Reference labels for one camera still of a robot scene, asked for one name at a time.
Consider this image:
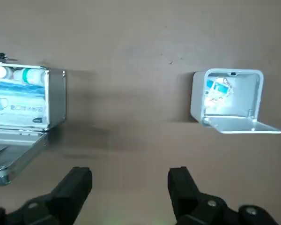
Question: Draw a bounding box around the grey lidded waste bin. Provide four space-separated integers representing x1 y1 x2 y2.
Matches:
190 68 281 135

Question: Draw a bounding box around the blue-white swab packet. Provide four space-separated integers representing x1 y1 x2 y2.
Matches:
212 78 235 97
205 79 216 91

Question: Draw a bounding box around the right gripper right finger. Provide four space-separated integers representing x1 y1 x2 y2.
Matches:
168 166 276 225

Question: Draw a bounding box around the aluminium medical kit case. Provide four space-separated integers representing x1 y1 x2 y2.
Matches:
0 52 67 187

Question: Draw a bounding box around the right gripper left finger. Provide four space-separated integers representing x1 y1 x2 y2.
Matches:
0 166 92 225

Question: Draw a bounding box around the blue face mask packet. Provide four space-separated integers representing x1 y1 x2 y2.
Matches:
0 78 47 129

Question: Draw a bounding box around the green-banded white bottle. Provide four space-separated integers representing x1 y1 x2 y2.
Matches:
13 67 45 85

